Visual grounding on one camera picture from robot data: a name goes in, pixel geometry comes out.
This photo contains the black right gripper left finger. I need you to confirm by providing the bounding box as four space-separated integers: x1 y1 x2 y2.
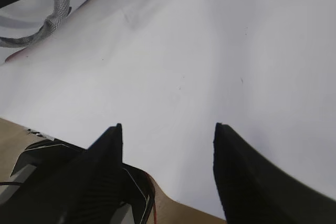
57 123 122 223

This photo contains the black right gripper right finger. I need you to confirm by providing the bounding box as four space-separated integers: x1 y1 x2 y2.
213 123 335 223

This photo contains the navy blue lunch bag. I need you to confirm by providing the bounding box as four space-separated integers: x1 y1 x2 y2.
1 0 88 63

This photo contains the black robot base under table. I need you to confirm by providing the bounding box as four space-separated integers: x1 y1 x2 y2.
1 140 155 223

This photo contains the red wire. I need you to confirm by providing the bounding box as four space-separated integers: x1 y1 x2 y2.
144 173 159 224

